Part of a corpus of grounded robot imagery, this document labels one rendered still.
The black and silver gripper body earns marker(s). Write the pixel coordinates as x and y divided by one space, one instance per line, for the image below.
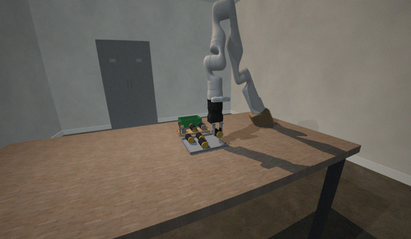
215 101

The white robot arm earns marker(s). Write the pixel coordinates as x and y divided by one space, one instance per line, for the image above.
222 10

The green open-top box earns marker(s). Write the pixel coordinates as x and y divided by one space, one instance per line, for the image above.
186 121

